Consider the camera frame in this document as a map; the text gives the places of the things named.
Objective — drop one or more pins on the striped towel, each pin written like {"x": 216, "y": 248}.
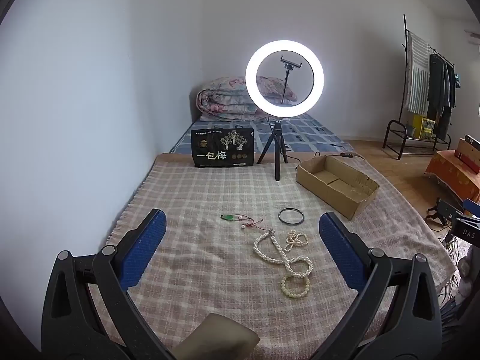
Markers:
{"x": 418, "y": 75}

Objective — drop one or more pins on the black clothes rack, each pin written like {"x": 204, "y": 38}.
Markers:
{"x": 405, "y": 63}

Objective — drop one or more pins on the cardboard box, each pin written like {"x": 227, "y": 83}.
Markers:
{"x": 322, "y": 191}

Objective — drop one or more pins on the black phone holder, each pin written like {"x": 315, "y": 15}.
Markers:
{"x": 287, "y": 82}

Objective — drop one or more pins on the plaid blanket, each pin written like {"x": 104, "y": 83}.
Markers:
{"x": 210, "y": 195}

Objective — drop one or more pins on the dark hanging clothes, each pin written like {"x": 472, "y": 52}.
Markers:
{"x": 438, "y": 90}

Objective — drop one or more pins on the blue patterned bed sheet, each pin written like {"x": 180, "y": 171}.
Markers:
{"x": 311, "y": 135}

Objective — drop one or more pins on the black snack bag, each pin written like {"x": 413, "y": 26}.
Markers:
{"x": 221, "y": 150}

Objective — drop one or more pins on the folded floral quilt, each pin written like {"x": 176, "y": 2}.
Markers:
{"x": 221, "y": 97}

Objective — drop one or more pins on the person's khaki trouser knee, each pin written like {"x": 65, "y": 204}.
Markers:
{"x": 221, "y": 337}

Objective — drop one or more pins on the yellow box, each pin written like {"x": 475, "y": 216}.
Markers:
{"x": 425, "y": 127}

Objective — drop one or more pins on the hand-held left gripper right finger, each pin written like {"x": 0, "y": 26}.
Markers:
{"x": 339, "y": 251}

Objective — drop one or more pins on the dark bangle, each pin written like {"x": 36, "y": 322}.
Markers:
{"x": 279, "y": 215}

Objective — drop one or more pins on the black tripod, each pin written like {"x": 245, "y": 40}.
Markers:
{"x": 278, "y": 157}

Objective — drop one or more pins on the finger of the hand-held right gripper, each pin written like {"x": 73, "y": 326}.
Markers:
{"x": 452, "y": 208}

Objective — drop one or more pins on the orange cloth covered stool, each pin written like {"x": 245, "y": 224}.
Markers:
{"x": 450, "y": 172}

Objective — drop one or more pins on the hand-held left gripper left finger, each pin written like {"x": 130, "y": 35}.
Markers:
{"x": 146, "y": 247}

